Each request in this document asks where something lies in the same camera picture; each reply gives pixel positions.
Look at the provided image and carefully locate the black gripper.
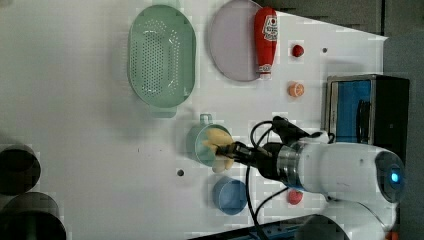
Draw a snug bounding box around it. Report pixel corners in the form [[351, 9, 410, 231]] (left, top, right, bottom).
[[215, 141, 282, 180]]

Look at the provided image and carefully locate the peeled toy banana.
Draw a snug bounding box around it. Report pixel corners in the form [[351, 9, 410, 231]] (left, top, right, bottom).
[[202, 128, 234, 173]]

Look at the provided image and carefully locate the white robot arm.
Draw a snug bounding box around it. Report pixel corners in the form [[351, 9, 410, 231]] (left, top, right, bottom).
[[217, 132, 406, 240]]

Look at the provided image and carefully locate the green mug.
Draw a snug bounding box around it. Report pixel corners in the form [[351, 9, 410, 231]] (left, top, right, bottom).
[[186, 113, 228, 167]]

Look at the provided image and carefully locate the blue bowl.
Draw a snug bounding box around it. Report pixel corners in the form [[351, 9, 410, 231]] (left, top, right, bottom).
[[212, 176, 247, 215]]

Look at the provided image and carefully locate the red toy strawberry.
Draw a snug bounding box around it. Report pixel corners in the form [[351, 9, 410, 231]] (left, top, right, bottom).
[[287, 189, 303, 205]]

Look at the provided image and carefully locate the orange slice toy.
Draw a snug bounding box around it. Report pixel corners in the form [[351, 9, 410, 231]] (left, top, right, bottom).
[[288, 82, 304, 97]]

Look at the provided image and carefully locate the lilac round plate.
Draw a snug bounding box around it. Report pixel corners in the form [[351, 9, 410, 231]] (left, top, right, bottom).
[[209, 0, 261, 82]]

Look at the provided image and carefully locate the small red toy tomato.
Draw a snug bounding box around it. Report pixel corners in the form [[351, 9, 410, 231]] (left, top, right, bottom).
[[292, 45, 304, 57]]

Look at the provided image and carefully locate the green perforated colander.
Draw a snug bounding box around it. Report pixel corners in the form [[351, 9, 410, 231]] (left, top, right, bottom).
[[127, 0, 196, 118]]

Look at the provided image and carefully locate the red ketchup bottle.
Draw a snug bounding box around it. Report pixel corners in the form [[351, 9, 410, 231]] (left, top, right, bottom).
[[254, 7, 278, 79]]

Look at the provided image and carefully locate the black toaster oven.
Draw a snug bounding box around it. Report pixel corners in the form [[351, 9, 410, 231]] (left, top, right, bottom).
[[323, 74, 410, 159]]

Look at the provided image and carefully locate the black cylinder at corner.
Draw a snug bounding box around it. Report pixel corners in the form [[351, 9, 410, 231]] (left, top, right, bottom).
[[1, 192, 67, 240]]

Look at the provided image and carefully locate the black cylinder near edge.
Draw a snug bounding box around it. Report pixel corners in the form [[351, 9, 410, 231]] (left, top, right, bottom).
[[0, 145, 41, 196]]

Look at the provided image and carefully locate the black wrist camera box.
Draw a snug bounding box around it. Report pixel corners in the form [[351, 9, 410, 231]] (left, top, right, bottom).
[[272, 116, 310, 144]]

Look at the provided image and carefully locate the blue aluminium frame rail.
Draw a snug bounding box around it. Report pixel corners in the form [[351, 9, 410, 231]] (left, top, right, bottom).
[[188, 216, 308, 240]]

